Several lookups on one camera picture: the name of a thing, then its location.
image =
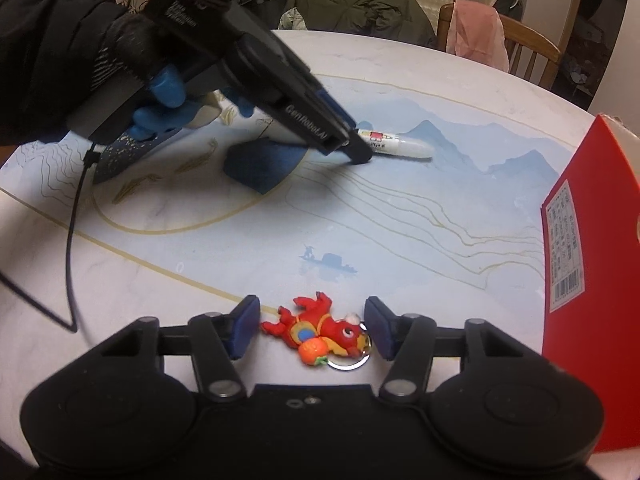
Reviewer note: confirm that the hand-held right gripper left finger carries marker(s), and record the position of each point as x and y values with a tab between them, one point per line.
245	327

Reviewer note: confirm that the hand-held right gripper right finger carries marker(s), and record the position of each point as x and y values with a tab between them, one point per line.
381	330

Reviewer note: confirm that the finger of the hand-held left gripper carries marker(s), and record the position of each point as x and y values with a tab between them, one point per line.
336	110
361	152

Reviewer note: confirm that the green and white pen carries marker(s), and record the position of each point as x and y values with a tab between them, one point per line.
405	147

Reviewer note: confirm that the red cardboard box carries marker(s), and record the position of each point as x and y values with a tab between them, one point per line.
600	260

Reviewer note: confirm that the person's left forearm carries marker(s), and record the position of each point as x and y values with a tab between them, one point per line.
40	60

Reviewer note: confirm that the person's left hand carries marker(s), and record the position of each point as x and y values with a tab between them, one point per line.
167	92

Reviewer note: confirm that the floral cushion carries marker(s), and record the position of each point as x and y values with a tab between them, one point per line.
290	19

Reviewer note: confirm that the olive green jacket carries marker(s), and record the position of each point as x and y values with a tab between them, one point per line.
360	10

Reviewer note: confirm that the pink cloth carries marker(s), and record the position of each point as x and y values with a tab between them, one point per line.
475	30

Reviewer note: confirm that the wooden chair with slat back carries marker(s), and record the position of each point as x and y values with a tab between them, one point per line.
535	45

